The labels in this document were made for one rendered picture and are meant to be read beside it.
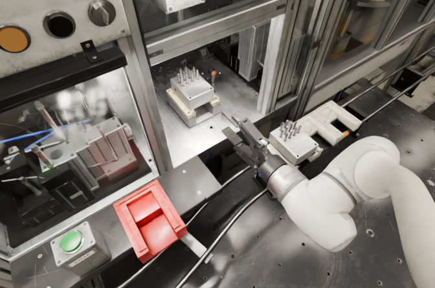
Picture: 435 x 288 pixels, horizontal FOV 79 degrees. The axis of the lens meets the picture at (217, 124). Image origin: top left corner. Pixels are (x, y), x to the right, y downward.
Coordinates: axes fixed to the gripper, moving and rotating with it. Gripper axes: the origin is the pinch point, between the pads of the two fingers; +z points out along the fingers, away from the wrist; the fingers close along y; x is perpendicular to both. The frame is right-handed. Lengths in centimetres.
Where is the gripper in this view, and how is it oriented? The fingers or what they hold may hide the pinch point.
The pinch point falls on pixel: (230, 125)
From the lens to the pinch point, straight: 79.0
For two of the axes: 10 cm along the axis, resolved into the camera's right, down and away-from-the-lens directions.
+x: -8.2, 4.4, -3.7
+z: -5.8, -6.2, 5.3
